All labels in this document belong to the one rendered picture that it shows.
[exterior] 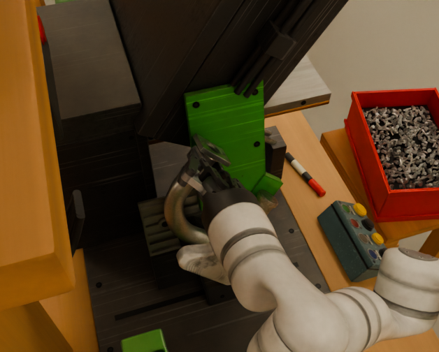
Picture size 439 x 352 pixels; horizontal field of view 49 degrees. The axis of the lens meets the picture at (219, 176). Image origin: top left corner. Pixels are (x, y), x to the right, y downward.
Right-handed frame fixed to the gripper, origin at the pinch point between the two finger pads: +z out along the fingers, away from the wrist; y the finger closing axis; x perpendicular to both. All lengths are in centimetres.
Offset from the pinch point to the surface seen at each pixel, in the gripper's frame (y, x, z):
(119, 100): 12.1, 1.6, 9.6
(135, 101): 10.3, 0.1, 8.7
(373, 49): -157, -47, 173
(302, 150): -36.4, -4.1, 26.8
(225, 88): 3.3, -9.9, 3.3
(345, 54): -144, -34, 173
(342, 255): -36.9, 2.7, -0.7
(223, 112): 1.2, -7.0, 3.2
